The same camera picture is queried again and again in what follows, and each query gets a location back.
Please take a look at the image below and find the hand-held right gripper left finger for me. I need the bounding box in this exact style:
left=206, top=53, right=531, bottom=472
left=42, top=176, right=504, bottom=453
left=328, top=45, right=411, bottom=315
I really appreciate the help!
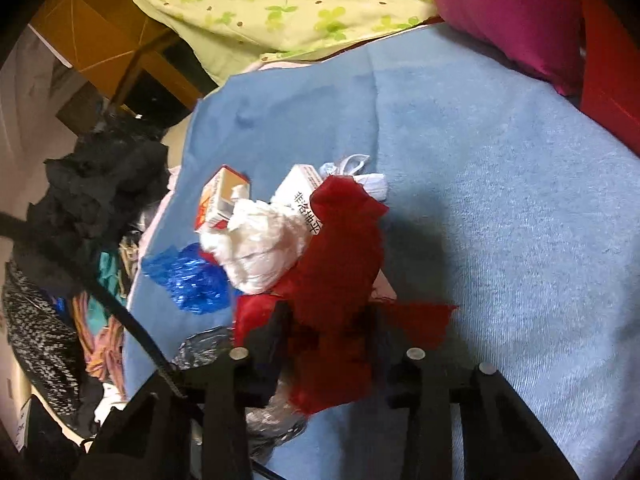
left=85, top=302, right=293, bottom=480

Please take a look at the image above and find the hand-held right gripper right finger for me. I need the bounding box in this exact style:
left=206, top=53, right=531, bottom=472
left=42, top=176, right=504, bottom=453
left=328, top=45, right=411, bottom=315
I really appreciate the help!
left=370, top=307, right=582, bottom=480

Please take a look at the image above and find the red plastic bag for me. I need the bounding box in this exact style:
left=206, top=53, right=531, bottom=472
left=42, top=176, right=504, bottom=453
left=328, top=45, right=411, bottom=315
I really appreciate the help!
left=234, top=176, right=458, bottom=416

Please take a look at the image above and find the white blue face mask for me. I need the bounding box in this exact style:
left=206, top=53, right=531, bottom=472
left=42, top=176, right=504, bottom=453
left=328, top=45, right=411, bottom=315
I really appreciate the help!
left=320, top=154, right=390, bottom=201

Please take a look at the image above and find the black plastic bag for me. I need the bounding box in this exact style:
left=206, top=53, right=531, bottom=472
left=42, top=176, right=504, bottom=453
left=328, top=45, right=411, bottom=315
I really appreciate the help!
left=172, top=325, right=308, bottom=456

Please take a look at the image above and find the white crumpled tissue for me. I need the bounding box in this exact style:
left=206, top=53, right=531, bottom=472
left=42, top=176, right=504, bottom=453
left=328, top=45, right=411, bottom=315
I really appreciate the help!
left=200, top=199, right=313, bottom=295

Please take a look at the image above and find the blue plastic bag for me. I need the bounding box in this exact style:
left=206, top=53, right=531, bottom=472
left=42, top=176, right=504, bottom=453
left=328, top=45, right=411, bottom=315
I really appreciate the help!
left=141, top=242, right=241, bottom=315

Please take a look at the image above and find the orange white medicine box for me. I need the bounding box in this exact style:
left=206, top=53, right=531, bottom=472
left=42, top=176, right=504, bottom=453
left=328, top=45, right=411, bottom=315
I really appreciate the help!
left=194, top=165, right=251, bottom=233

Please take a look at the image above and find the white barcode medicine box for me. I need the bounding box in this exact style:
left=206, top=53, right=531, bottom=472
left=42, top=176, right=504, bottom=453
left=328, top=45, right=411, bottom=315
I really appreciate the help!
left=272, top=164, right=326, bottom=236

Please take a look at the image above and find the pale pink sheet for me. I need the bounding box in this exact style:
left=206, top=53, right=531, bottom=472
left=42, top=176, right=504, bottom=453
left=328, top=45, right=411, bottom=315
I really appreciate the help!
left=127, top=165, right=188, bottom=281

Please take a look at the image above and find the striped colourful cloth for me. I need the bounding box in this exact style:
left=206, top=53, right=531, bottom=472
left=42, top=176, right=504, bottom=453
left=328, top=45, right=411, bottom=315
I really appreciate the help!
left=72, top=290, right=126, bottom=396

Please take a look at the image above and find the teal cloth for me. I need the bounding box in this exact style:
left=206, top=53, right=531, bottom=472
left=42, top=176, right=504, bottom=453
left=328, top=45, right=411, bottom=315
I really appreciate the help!
left=97, top=250, right=131, bottom=306

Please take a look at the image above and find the blue blanket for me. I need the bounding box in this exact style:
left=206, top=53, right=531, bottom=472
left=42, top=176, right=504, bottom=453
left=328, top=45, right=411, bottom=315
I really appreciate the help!
left=122, top=25, right=640, bottom=480

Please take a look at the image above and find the black white knit garment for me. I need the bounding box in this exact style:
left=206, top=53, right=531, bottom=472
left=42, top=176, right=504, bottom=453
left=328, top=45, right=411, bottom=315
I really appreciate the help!
left=2, top=260, right=83, bottom=416

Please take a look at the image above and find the black clothing pile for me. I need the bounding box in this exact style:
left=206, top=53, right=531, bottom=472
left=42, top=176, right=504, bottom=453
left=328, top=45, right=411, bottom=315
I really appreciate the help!
left=15, top=115, right=171, bottom=301

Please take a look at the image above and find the green clover print quilt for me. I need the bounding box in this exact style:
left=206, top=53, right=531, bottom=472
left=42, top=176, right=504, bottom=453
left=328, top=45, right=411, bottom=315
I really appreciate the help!
left=131, top=0, right=441, bottom=86

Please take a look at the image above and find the red paper bag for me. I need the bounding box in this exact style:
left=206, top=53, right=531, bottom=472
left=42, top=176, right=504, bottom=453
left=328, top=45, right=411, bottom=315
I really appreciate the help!
left=570, top=0, right=640, bottom=156

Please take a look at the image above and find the orange wooden cabinet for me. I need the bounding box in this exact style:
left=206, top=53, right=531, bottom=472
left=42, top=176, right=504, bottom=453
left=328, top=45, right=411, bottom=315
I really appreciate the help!
left=30, top=0, right=211, bottom=111

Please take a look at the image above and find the magenta pillow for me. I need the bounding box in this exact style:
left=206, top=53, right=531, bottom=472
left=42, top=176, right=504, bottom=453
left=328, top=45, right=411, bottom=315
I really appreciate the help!
left=429, top=0, right=586, bottom=97

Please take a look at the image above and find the black cable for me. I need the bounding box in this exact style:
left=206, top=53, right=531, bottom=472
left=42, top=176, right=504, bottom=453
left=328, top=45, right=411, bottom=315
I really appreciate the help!
left=0, top=210, right=186, bottom=401

